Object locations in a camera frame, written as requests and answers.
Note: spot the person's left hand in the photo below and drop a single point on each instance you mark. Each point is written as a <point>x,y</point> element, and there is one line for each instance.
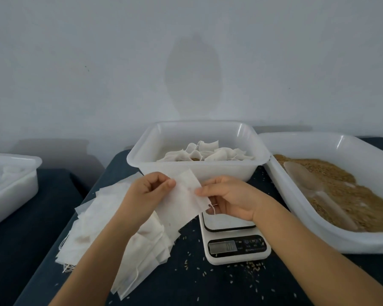
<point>143,197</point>

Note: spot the person's right hand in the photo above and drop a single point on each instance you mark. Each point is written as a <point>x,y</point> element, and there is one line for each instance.
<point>233,195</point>

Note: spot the white plastic tub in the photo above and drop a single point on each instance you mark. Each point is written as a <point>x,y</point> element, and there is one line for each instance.
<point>166,169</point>

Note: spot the white mesh bag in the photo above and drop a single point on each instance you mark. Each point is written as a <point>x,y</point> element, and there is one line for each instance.
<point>182,204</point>

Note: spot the pile of white bags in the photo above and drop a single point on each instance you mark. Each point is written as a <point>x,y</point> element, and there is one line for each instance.
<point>108,226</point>

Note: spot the white tray of grain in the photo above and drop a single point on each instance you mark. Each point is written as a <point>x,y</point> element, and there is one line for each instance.
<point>293,207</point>

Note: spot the clear plastic scoop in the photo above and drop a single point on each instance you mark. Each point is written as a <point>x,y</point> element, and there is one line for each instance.
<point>306,181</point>

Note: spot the brown grain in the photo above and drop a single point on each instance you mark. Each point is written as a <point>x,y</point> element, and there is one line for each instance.
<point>364,200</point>

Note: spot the person's right forearm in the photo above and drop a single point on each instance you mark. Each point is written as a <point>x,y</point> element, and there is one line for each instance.
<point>325,258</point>

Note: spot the person's left forearm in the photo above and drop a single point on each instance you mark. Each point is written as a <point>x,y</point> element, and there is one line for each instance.
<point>89,271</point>

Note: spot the white digital kitchen scale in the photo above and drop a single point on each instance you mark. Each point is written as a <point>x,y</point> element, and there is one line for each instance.
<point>233,242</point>

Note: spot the dark blue tablecloth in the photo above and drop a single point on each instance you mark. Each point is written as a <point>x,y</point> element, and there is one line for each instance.
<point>32,245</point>
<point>198,283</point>

